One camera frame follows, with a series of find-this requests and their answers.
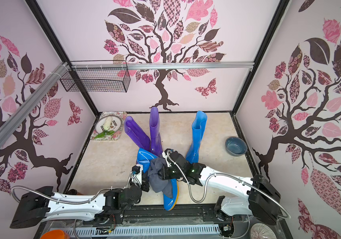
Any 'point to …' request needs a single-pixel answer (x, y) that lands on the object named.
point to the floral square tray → (117, 135)
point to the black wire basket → (102, 76)
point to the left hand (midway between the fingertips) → (150, 174)
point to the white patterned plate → (115, 125)
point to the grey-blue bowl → (236, 146)
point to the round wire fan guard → (262, 231)
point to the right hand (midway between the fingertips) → (158, 172)
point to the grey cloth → (157, 183)
